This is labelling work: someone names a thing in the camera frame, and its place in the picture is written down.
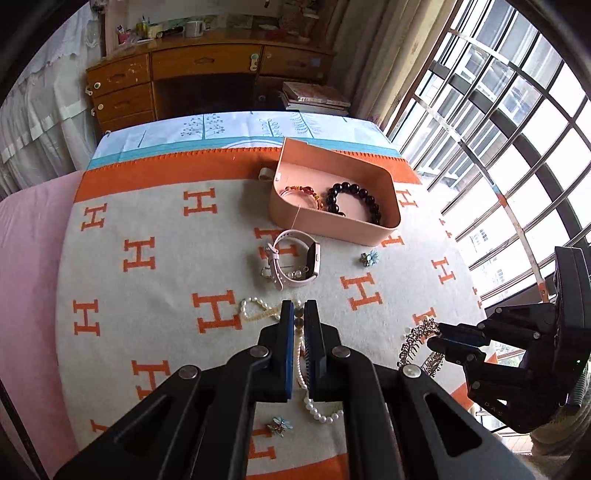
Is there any pink strap smartwatch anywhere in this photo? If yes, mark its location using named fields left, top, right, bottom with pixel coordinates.
left=264, top=229, right=322, bottom=291

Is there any white mug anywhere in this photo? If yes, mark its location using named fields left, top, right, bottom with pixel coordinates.
left=184, top=20, right=206, bottom=38

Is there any metal window grille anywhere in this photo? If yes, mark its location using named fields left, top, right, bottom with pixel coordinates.
left=387, top=1, right=590, bottom=305

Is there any black bead bracelet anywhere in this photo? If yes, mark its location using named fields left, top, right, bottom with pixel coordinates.
left=324, top=181, right=384, bottom=226

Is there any wooden desk with drawers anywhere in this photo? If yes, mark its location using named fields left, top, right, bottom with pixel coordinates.
left=85, top=30, right=335, bottom=133

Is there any blue flower brooch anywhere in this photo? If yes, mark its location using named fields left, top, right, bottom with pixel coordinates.
left=360, top=250, right=379, bottom=268
left=266, top=416, right=294, bottom=438

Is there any stack of books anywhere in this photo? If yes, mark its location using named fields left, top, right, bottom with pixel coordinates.
left=280, top=82, right=351, bottom=117

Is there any pink plastic tray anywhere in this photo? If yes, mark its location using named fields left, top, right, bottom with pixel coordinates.
left=269, top=139, right=401, bottom=246

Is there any blue tree pattern bedsheet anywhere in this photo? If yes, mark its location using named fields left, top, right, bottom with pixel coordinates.
left=88, top=111, right=399, bottom=170

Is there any long pearl necklace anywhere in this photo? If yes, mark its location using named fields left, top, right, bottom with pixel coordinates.
left=238, top=296, right=346, bottom=425

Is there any red beaded string bracelet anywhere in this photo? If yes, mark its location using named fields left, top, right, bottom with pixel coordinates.
left=279, top=185, right=326, bottom=211

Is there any orange H pattern blanket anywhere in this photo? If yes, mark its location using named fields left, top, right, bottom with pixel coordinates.
left=55, top=146, right=491, bottom=480

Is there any beige curtain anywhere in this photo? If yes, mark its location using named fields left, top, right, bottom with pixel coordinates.
left=324, top=0, right=461, bottom=130

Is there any white lace covered furniture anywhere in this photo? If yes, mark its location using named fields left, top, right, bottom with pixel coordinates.
left=1, top=3, right=101, bottom=198

